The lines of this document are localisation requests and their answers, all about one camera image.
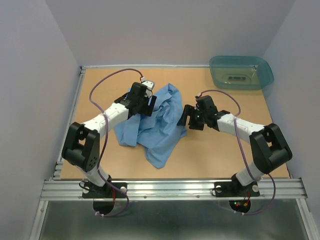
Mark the aluminium rail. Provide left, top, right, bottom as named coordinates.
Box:
left=40, top=178, right=308, bottom=202
left=50, top=66, right=86, bottom=181

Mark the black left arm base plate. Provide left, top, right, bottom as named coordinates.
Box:
left=78, top=181, right=128, bottom=199

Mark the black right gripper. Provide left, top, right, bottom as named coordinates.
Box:
left=176, top=104, right=207, bottom=131

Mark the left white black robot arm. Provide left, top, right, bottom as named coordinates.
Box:
left=61, top=80, right=157, bottom=197

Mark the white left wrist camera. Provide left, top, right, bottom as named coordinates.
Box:
left=140, top=77, right=155, bottom=98

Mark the light blue shirt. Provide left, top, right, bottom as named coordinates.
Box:
left=114, top=83, right=187, bottom=169

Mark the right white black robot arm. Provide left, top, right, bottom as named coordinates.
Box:
left=177, top=95, right=293, bottom=195

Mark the teal plastic bin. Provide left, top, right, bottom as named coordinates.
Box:
left=209, top=55, right=274, bottom=90

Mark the aluminium front rail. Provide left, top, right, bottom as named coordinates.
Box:
left=40, top=178, right=308, bottom=202

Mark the aluminium left side rail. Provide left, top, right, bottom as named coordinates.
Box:
left=50, top=66, right=86, bottom=181

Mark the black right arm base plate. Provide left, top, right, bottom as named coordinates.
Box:
left=211, top=181, right=260, bottom=198

